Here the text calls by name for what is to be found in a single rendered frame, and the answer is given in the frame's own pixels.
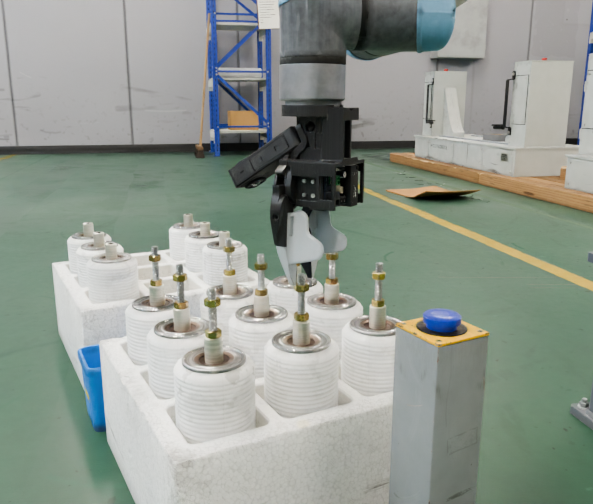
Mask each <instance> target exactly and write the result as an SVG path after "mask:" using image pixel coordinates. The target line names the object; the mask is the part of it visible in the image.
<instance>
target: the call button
mask: <svg viewBox="0 0 593 504"><path fill-rule="evenodd" d="M461 320H462V316H461V315H460V314H459V313H457V312H455V311H453V310H449V309H441V308H436V309H429V310H427V311H425V312H424V313H423V322H424V323H426V327H427V328H428V329H430V330H432V331H436V332H453V331H455V330H457V326H459V325H461Z"/></svg>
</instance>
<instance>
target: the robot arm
mask: <svg viewBox="0 0 593 504"><path fill-rule="evenodd" d="M466 1H468V0H279V2H278V8H279V32H280V65H279V99H280V100H281V101H285V105H281V106H282V116H291V117H297V125H296V126H290V127H289V128H288V129H286V130H285V131H283V132H282V133H280V134H279V135H278V136H276V137H275V138H273V139H272V140H271V141H269V142H268V143H266V144H265V145H264V146H262V147H261V148H259V149H258V150H257V151H255V152H254V153H252V154H251V155H249V156H248V157H246V158H244V159H243V160H241V161H239V162H238V163H237V164H236V165H235V166H234V167H233V168H231V169H230V170H228V172H229V174H230V177H231V179H232V181H233V183H234V185H235V188H244V187H245V188H246V189H250V188H255V187H257V186H259V185H260V184H262V183H263V182H265V181H266V179H267V178H269V177H270V176H272V175H273V174H275V181H274V185H272V199H271V205H270V221H271V228H272V234H273V240H274V244H275V245H276V248H277V253H278V256H279V259H280V262H281V264H282V267H283V269H284V272H285V274H286V277H287V279H288V282H289V284H290V285H292V286H296V280H297V266H296V264H298V263H301V265H302V267H303V269H304V271H305V273H306V275H307V277H308V278H313V277H314V273H315V270H316V266H317V262H318V260H320V259H321V258H322V256H323V254H326V253H332V252H338V251H342V250H344V249H345V248H346V246H347V238H346V236H345V235H344V234H343V233H341V232H340V231H338V230H337V229H335V228H334V227H333V226H332V224H331V217H330V211H336V207H338V206H346V207H352V206H356V205H357V203H363V195H364V159H358V157H351V134H352V120H359V108H343V106H344V105H340V101H343V100H345V80H346V54H348V55H349V56H350V57H352V58H355V59H359V60H363V61H372V60H375V59H377V58H379V57H382V56H386V55H390V54H394V53H398V52H417V53H422V52H427V51H439V50H441V49H443V48H444V47H445V46H446V45H447V44H448V42H449V40H450V38H451V36H452V33H453V29H454V24H455V17H456V8H457V7H459V6H460V5H462V4H463V3H465V2H466ZM358 171H360V193H358ZM297 206H300V207H303V208H302V210H298V211H295V212H294V211H293V209H295V208H296V207H297Z"/></svg>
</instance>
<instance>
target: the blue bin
mask: <svg viewBox="0 0 593 504"><path fill-rule="evenodd" d="M77 353H78V359H79V362H80V364H81V367H82V375H83V382H84V390H85V397H86V404H87V411H88V414H89V417H90V419H91V422H92V425H93V427H94V430H95V431H96V432H105V431H106V420H105V408H104V395H103V383H102V371H101V359H100V346H99V344H96V345H91V346H85V347H82V348H80V349H78V351H77Z"/></svg>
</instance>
